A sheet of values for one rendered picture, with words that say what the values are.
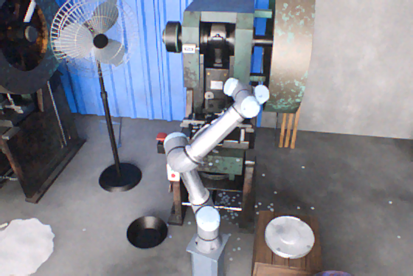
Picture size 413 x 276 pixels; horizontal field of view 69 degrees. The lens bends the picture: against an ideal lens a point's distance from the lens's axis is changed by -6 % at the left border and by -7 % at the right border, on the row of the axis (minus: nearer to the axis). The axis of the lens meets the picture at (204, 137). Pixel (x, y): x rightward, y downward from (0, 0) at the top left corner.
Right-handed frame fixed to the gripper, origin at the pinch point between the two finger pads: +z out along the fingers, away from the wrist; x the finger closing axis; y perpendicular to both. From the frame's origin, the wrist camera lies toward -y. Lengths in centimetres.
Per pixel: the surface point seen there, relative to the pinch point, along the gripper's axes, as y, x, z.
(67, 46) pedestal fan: 38, -87, 51
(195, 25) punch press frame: -11, -52, -5
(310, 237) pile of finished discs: -19, 87, 7
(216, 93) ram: -21.1, -16.6, 20.6
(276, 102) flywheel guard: -21.5, 6.7, -17.4
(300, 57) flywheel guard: -21.8, -5.9, -43.9
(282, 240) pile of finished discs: -5, 79, 14
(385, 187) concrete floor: -145, 120, 26
